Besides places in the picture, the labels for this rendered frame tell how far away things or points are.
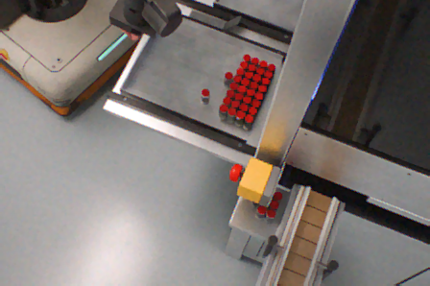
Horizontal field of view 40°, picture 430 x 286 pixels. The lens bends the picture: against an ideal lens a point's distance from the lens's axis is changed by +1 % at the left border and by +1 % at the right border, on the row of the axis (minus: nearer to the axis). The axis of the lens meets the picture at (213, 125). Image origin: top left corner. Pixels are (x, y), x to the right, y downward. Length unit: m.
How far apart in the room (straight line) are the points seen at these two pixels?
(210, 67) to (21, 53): 0.99
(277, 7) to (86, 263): 1.19
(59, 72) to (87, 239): 0.63
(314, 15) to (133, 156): 1.64
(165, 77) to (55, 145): 1.01
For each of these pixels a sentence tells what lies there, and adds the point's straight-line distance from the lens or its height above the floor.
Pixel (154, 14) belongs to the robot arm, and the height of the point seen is 1.27.
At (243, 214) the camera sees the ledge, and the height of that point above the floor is 0.88.
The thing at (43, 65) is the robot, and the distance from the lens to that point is 2.31.
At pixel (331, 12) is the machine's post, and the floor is 1.56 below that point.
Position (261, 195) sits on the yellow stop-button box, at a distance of 1.28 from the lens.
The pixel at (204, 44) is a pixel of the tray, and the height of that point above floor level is 0.88.
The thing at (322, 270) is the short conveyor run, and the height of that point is 0.93.
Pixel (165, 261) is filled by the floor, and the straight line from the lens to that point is 2.27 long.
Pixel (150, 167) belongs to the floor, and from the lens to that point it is 2.38.
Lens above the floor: 2.22
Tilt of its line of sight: 65 degrees down
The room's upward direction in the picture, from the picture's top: 7 degrees clockwise
